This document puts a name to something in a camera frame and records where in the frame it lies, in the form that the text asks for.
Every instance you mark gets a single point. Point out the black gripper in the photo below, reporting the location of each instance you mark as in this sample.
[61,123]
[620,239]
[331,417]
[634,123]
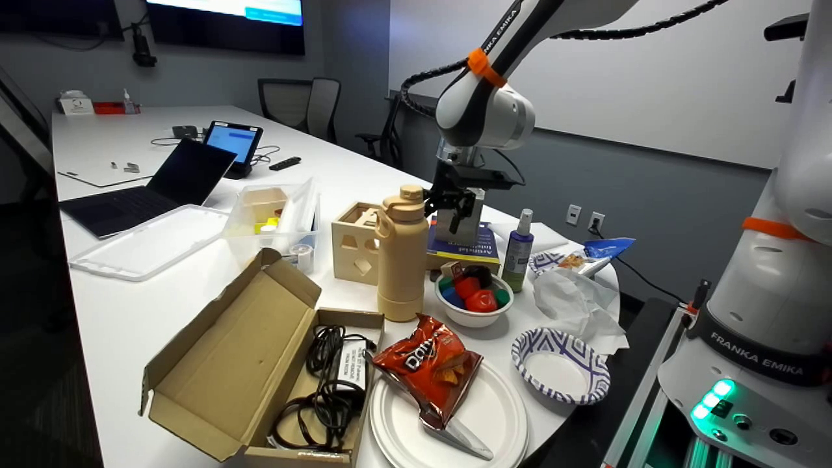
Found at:
[456,183]

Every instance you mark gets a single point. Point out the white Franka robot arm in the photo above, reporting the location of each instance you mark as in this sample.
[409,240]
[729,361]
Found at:
[780,287]

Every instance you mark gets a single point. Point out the blue toy block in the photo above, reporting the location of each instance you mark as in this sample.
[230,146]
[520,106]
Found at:
[448,289]

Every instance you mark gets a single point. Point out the red toy block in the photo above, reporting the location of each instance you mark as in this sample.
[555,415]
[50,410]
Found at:
[476,293]

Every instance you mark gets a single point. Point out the green toy block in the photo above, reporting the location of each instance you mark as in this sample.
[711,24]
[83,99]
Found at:
[502,297]

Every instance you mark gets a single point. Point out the wooden shape sorter toy box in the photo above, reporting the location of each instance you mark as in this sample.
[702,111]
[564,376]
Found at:
[357,244]

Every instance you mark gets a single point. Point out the open brown cardboard box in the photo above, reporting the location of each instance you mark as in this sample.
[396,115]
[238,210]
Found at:
[235,365]

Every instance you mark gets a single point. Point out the clear plastic container lid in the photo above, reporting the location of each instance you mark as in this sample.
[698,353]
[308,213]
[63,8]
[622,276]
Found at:
[145,245]

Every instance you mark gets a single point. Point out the small red box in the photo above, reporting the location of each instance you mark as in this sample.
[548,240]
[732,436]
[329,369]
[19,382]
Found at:
[106,107]

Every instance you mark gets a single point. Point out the tan water bottle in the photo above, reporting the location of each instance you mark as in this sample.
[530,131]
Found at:
[404,261]

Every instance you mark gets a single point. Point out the small clear spray bottle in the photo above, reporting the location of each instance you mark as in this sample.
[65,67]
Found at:
[517,257]

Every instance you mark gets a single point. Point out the white bowl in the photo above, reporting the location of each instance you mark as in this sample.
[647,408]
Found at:
[470,314]

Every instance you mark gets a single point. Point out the clear plastic bag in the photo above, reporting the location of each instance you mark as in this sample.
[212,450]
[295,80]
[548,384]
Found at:
[574,300]

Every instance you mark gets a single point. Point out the red Doritos chip bag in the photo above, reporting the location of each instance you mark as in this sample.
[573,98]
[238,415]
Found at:
[430,365]

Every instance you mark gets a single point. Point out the blue snack packet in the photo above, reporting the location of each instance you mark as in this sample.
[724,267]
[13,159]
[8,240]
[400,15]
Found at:
[609,249]

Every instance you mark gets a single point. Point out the grey office chair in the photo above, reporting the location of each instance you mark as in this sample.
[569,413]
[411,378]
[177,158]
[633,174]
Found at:
[323,107]

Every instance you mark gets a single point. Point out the blue patterned paper plate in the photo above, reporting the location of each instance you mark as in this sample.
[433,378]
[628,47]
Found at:
[559,365]

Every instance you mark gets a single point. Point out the black remote control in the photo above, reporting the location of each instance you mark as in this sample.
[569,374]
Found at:
[284,163]

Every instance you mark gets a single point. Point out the clear plastic storage container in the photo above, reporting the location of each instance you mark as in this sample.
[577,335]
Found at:
[269,218]

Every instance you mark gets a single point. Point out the white paper plate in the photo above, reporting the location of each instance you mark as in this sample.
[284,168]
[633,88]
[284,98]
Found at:
[495,417]

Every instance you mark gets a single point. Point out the black office chair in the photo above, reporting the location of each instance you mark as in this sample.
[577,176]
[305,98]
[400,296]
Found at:
[281,103]

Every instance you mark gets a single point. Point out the black tablet with blue screen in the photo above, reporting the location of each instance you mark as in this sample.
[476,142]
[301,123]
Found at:
[235,144]

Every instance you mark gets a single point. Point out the dark computer mouse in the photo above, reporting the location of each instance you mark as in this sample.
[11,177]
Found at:
[182,135]

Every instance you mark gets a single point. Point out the black laptop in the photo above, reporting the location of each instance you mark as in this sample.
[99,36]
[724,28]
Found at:
[144,190]

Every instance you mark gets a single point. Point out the black webcam under screen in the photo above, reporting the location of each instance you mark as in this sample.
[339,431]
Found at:
[140,47]

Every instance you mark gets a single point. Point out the white wall outlet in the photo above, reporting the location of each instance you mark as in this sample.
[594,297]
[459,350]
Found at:
[595,223]
[573,215]

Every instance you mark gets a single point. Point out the wall mounted TV screen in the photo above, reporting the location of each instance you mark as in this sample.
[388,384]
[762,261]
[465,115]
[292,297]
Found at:
[226,21]

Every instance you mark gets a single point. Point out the black camera on stand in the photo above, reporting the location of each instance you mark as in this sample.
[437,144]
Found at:
[794,44]

